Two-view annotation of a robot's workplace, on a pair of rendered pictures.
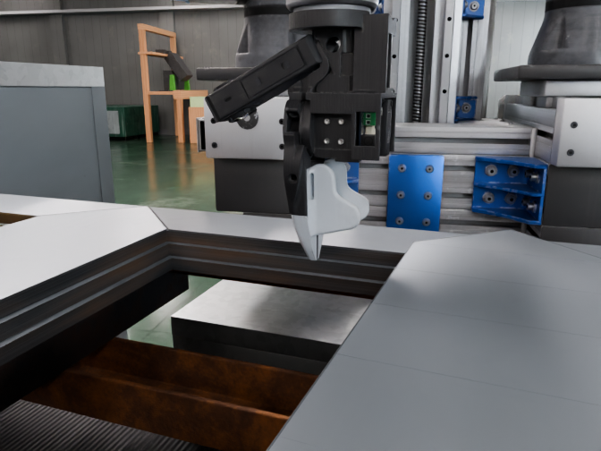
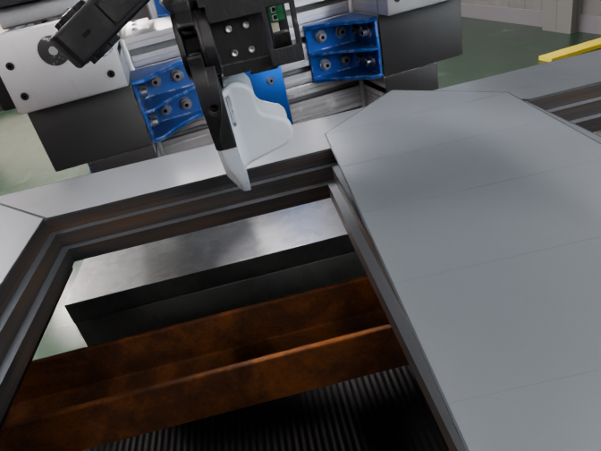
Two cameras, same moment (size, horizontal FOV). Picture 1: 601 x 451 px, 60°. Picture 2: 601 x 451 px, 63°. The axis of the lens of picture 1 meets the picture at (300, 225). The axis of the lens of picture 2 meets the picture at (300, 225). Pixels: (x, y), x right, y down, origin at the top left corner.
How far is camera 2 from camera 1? 0.14 m
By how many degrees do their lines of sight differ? 25
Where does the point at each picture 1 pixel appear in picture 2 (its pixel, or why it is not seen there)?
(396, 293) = (372, 194)
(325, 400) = (442, 339)
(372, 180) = not seen: hidden behind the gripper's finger
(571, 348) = (562, 185)
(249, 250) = (160, 204)
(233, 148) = (51, 92)
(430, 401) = (525, 290)
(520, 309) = (486, 165)
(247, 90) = (110, 15)
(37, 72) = not seen: outside the picture
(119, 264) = (21, 285)
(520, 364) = (546, 218)
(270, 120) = not seen: hidden behind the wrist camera
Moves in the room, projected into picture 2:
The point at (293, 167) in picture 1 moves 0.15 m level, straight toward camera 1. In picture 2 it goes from (212, 97) to (329, 149)
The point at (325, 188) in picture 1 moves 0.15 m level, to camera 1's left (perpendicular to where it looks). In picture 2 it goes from (247, 108) to (35, 182)
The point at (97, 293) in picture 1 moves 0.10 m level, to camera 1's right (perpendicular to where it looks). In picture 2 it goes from (21, 333) to (159, 272)
